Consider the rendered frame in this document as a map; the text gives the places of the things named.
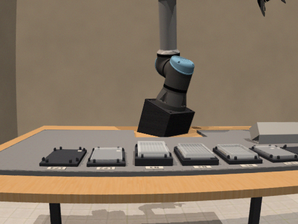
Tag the clear plastic lid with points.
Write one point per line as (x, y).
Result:
(275, 151)

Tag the black l-shaped nest locator rail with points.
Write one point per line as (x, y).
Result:
(195, 162)

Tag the beige operator button panel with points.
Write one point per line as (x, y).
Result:
(274, 132)

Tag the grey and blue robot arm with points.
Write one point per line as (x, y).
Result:
(176, 70)

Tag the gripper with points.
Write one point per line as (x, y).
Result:
(262, 5)

